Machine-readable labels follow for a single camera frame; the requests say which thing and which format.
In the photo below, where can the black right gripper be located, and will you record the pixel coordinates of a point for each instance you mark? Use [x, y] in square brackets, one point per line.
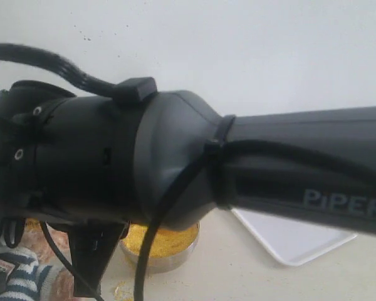
[91, 248]

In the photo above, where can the brown plush teddy bear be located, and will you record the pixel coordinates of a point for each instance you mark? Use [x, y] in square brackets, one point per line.
[29, 271]

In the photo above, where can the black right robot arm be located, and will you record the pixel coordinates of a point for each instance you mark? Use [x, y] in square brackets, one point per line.
[91, 166]

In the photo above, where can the yellow millet grains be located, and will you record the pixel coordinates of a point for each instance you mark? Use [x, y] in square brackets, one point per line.
[166, 242]

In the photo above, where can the spilled yellow grain pile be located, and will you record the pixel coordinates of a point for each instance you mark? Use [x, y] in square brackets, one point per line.
[123, 291]

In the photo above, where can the steel bowl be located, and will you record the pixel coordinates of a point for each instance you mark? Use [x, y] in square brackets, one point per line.
[166, 264]

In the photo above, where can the white rectangular plastic tray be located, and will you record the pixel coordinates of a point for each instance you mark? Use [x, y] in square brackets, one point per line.
[292, 243]

